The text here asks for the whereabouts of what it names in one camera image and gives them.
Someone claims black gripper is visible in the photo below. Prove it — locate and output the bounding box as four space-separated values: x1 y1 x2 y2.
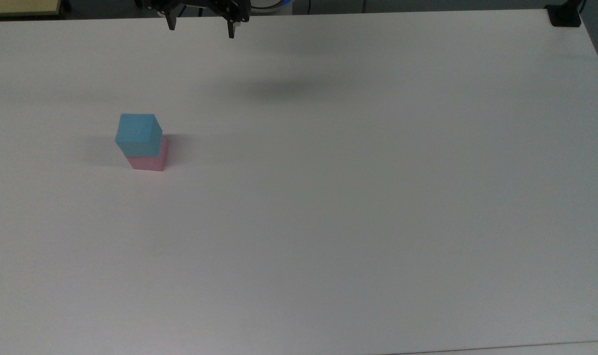
135 0 253 39

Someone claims blue foam cube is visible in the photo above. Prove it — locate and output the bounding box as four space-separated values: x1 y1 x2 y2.
115 113 163 158

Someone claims pink foam cube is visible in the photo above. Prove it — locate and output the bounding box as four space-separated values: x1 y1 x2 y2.
125 137 169 172

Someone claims yellow board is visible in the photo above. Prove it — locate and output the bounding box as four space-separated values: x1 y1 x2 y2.
0 0 64 18

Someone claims black table clamp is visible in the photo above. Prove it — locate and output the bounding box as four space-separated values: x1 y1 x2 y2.
545 3 583 28

